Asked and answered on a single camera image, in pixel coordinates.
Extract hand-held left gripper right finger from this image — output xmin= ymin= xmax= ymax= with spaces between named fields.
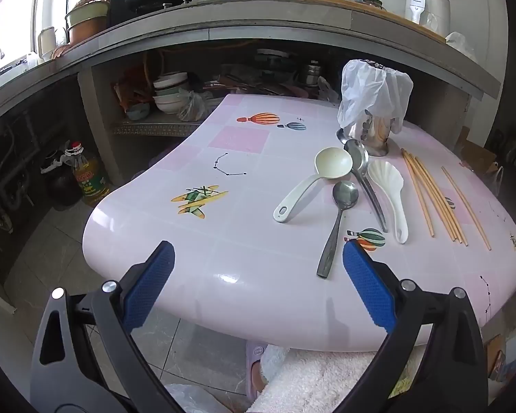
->
xmin=340 ymin=239 xmax=488 ymax=413

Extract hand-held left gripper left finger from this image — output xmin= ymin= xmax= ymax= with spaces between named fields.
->
xmin=29 ymin=240 xmax=185 ymax=413

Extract metal spoon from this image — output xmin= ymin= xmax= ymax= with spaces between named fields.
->
xmin=317 ymin=181 xmax=359 ymax=279

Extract wooden chopstick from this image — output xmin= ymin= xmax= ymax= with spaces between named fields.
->
xmin=413 ymin=155 xmax=462 ymax=243
xmin=405 ymin=150 xmax=456 ymax=242
xmin=416 ymin=157 xmax=469 ymax=247
xmin=401 ymin=148 xmax=435 ymax=239
xmin=440 ymin=166 xmax=492 ymax=251

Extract white rice paddle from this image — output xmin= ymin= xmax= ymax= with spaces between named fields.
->
xmin=367 ymin=160 xmax=409 ymax=244

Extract cream plastic ladle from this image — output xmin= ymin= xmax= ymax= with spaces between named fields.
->
xmin=273 ymin=147 xmax=353 ymax=223

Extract metal ladle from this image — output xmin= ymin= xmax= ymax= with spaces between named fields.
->
xmin=343 ymin=138 xmax=389 ymax=233

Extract metal utensil holder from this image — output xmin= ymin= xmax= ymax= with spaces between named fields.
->
xmin=336 ymin=112 xmax=392 ymax=156

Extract person's white fleece clothing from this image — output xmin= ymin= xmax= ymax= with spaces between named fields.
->
xmin=248 ymin=344 xmax=418 ymax=413

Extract cooking oil bottle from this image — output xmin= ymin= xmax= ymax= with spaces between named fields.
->
xmin=64 ymin=140 xmax=112 ymax=207

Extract dark ceramic jar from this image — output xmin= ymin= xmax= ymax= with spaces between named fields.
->
xmin=41 ymin=150 xmax=83 ymax=209

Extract purple slipper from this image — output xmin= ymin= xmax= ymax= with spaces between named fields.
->
xmin=244 ymin=341 xmax=267 ymax=401

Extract metal shelf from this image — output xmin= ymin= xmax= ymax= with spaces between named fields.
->
xmin=111 ymin=119 xmax=203 ymax=137

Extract cardboard box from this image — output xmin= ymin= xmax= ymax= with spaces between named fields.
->
xmin=456 ymin=127 xmax=499 ymax=177

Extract teal bowl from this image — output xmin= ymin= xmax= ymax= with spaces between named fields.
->
xmin=126 ymin=102 xmax=151 ymax=121

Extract plastic bag of food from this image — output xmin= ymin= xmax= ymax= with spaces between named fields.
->
xmin=177 ymin=90 xmax=207 ymax=122

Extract drain pipes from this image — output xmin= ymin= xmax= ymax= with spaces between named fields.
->
xmin=0 ymin=112 xmax=39 ymax=242

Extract white plastic bag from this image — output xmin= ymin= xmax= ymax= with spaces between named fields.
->
xmin=336 ymin=59 xmax=414 ymax=135

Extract stack of ceramic bowls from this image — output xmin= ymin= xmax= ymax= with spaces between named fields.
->
xmin=152 ymin=72 xmax=191 ymax=115

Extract knotted clear plastic bag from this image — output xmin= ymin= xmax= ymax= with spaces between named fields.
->
xmin=317 ymin=78 xmax=340 ymax=104

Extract steel pot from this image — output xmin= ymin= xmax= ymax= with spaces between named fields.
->
xmin=301 ymin=61 xmax=325 ymax=87

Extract brown clay pot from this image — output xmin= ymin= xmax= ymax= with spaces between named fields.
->
xmin=66 ymin=15 xmax=110 ymax=46

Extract white mug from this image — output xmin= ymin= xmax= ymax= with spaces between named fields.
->
xmin=38 ymin=26 xmax=57 ymax=59

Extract wooden cutting board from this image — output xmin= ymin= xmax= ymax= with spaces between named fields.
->
xmin=296 ymin=0 xmax=449 ymax=44

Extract white kitchen appliance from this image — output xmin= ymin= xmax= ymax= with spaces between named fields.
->
xmin=404 ymin=0 xmax=452 ymax=37

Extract gas stove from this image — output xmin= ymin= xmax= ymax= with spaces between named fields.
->
xmin=125 ymin=0 xmax=293 ymax=11

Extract concrete kitchen counter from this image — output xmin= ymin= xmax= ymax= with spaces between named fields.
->
xmin=0 ymin=0 xmax=504 ymax=138

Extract window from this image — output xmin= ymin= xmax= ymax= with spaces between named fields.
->
xmin=0 ymin=0 xmax=69 ymax=78

